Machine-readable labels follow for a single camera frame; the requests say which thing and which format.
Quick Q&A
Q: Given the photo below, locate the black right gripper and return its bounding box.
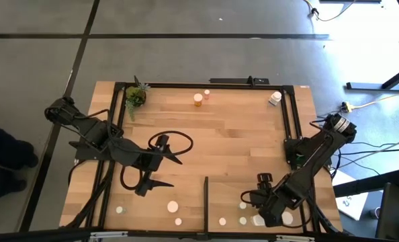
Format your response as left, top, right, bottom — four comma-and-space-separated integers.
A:
258, 186, 300, 229

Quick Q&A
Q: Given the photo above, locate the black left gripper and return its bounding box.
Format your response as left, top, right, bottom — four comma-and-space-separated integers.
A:
123, 147, 184, 198

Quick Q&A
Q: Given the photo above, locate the white bottle blue label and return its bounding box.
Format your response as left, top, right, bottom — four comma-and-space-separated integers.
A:
251, 214, 266, 227
268, 90, 283, 107

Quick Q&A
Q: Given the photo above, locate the black vertical divider bar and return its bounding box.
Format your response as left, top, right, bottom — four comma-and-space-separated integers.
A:
203, 175, 210, 233

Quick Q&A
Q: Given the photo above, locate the white paper sheet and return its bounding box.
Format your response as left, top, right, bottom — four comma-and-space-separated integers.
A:
331, 169, 369, 222

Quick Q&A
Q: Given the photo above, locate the green succulent in black pot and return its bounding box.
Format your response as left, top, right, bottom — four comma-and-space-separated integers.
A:
124, 75, 151, 122

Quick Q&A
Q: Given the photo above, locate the black stand beam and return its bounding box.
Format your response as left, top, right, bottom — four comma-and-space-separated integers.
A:
333, 169, 399, 198

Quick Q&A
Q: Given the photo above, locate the black equipment case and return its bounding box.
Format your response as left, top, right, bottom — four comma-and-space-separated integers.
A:
375, 182, 399, 242

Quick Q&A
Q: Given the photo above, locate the black horizontal rig beam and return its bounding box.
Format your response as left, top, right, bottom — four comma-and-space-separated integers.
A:
0, 227, 399, 242

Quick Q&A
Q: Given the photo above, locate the black stand base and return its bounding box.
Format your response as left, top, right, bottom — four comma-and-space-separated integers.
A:
345, 61, 399, 92

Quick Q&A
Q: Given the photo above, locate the person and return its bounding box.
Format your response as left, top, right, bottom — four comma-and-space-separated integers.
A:
0, 114, 40, 199

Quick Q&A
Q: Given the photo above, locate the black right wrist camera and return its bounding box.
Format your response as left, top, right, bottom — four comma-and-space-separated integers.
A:
256, 172, 274, 192

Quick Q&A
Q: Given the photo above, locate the silver metal bracket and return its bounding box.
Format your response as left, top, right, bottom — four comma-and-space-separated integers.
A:
275, 234, 316, 242
89, 231, 129, 240

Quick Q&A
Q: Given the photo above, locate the black floor cable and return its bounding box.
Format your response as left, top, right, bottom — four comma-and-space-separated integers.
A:
316, 109, 399, 179

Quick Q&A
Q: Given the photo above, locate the black flat mount bar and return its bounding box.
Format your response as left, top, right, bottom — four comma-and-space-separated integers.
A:
208, 75, 271, 86

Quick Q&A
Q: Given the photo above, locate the yellow power cable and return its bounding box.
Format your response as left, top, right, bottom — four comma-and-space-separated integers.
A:
350, 87, 399, 110

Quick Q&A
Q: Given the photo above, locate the floor cable with plug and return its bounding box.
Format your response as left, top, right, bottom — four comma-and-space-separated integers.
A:
302, 0, 357, 23

